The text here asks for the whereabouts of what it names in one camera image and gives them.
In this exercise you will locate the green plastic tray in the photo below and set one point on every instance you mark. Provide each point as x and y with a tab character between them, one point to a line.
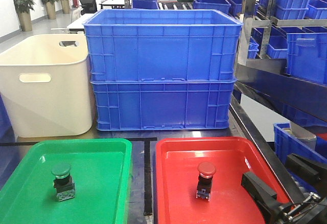
101	173

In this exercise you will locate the red plastic tray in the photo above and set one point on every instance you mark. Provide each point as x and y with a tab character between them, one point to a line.
177	173

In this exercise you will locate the red push button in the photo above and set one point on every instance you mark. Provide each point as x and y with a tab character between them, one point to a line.
205	179

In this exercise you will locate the green push button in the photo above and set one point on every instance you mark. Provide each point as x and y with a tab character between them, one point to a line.
63	182

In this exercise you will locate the upper blue stacked crate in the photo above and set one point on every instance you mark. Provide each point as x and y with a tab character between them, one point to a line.
161	45

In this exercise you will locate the lower blue stacked crate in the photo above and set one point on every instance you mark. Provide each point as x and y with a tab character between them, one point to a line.
162	105

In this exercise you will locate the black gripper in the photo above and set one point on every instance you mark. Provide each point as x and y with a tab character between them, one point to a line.
311	210

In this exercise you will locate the cream plastic tub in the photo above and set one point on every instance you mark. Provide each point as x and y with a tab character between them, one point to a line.
45	86

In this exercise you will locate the blue stacked crate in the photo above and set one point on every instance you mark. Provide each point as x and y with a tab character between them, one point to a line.
162	105
161	45

